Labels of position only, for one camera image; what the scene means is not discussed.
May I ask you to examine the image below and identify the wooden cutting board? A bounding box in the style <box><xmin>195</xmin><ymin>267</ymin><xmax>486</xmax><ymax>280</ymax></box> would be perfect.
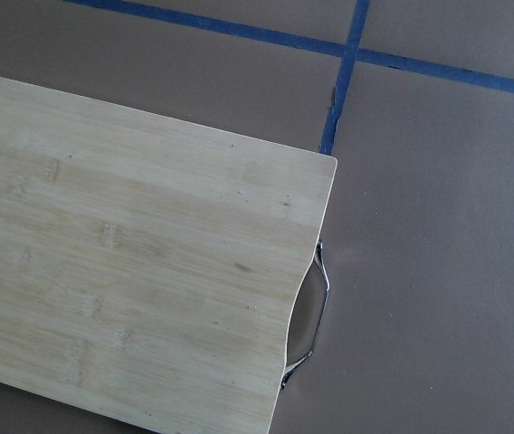
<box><xmin>0</xmin><ymin>78</ymin><xmax>337</xmax><ymax>433</ymax></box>

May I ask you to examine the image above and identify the metal cutting board handle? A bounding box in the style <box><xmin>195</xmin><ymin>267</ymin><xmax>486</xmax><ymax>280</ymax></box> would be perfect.
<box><xmin>280</xmin><ymin>240</ymin><xmax>330</xmax><ymax>390</ymax></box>

